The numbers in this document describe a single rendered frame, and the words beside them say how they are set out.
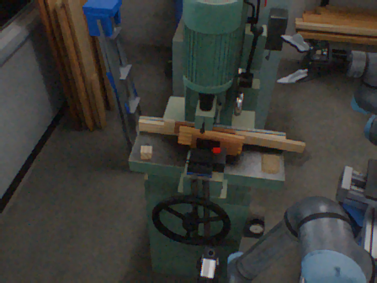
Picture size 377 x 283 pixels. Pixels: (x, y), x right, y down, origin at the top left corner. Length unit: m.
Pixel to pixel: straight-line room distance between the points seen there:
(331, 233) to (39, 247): 1.85
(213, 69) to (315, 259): 0.67
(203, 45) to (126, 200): 1.50
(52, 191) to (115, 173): 0.43
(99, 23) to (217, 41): 0.95
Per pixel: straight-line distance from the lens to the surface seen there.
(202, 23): 1.11
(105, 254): 2.23
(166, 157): 1.42
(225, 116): 1.63
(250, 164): 1.42
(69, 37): 2.51
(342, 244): 0.81
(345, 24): 3.33
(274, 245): 0.99
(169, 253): 1.93
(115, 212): 2.38
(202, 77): 1.20
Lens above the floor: 1.92
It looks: 44 degrees down
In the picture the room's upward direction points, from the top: 2 degrees clockwise
